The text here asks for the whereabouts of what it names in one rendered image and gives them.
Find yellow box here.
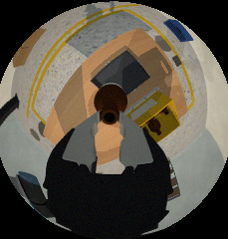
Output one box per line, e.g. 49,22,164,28
127,91,180,142

